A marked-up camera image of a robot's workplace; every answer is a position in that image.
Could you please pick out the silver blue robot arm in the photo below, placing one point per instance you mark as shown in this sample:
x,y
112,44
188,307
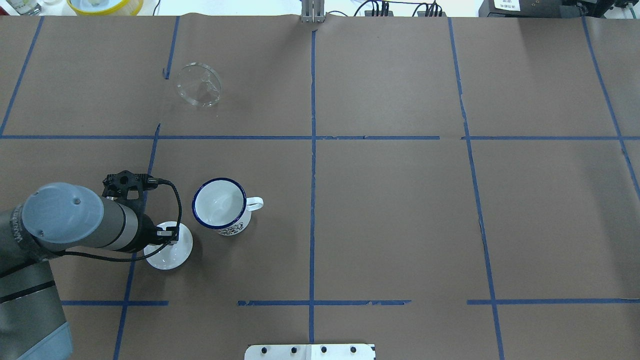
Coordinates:
x,y
52,223

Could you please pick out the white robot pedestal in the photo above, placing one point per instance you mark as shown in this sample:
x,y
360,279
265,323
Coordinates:
x,y
327,351

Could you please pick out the aluminium frame post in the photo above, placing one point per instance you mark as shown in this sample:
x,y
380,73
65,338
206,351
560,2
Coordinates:
x,y
313,11

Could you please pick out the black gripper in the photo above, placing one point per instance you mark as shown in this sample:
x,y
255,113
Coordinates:
x,y
145,231

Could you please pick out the black desktop box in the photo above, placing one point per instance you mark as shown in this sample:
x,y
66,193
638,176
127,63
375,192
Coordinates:
x,y
549,9

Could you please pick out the yellow tape roll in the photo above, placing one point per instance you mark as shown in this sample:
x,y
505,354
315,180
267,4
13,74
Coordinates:
x,y
106,7

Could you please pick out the white enamel cup blue rim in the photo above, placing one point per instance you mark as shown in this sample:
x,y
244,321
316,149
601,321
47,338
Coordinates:
x,y
221,204

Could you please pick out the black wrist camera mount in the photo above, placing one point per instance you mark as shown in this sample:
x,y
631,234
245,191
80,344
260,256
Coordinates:
x,y
128,189

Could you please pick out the small white bowl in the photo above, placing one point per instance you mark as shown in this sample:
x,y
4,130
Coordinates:
x,y
174,255

